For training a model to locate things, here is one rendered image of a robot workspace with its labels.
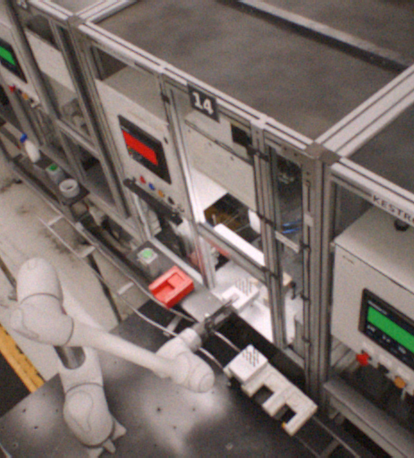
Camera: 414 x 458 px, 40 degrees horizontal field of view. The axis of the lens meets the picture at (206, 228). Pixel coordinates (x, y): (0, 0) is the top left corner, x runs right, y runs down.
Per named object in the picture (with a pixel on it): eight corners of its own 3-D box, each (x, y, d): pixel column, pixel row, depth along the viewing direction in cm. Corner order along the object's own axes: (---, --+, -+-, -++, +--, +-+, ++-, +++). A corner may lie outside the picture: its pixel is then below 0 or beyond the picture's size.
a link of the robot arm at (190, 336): (190, 346, 215) (201, 336, 217) (174, 332, 220) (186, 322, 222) (194, 358, 222) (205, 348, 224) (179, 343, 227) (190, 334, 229)
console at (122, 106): (120, 175, 240) (88, 83, 206) (172, 140, 250) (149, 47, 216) (184, 224, 216) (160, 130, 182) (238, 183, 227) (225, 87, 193)
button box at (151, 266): (142, 269, 264) (136, 253, 255) (155, 259, 266) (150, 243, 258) (153, 279, 259) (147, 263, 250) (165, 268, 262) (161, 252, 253)
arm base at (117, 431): (97, 470, 229) (94, 465, 224) (69, 432, 241) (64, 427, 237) (133, 438, 235) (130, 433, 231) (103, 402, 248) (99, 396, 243)
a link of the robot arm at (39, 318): (76, 333, 183) (71, 300, 192) (25, 321, 172) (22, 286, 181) (54, 355, 189) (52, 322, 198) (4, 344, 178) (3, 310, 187)
